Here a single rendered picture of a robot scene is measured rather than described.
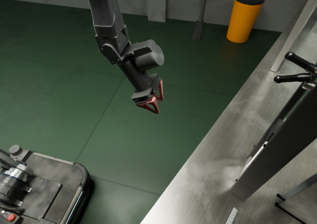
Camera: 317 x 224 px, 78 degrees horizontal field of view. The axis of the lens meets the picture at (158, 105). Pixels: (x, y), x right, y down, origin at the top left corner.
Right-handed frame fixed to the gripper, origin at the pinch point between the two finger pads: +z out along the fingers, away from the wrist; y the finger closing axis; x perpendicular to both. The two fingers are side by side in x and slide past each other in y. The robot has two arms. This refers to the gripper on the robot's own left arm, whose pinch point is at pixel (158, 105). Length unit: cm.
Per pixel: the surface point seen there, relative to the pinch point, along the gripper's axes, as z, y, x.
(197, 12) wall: 73, 286, 52
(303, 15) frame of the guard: 11, 50, -48
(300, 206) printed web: 28.8, -18.6, -34.6
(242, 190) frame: 22.6, -17.7, -21.4
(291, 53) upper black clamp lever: -16.8, -13.2, -36.7
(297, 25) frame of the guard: 15, 50, -46
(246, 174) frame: 14.1, -16.9, -24.1
